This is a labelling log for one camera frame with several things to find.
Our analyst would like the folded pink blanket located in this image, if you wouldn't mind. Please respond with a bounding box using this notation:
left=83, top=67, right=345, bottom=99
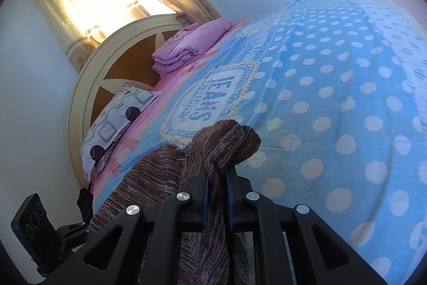
left=152, top=18, right=232, bottom=76

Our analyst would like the white patterned pillow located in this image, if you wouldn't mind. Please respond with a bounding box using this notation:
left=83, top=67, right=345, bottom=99
left=80, top=82, right=159, bottom=181

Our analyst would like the brown knitted sweater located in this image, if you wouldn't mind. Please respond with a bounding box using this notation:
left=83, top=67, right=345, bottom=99
left=88, top=119, right=261, bottom=284

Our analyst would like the cream wooden headboard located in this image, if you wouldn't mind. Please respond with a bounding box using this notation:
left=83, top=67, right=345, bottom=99
left=66, top=14, right=183, bottom=187

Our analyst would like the blue pink patterned bedspread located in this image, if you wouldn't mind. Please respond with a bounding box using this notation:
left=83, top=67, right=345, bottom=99
left=91, top=0, right=426, bottom=284

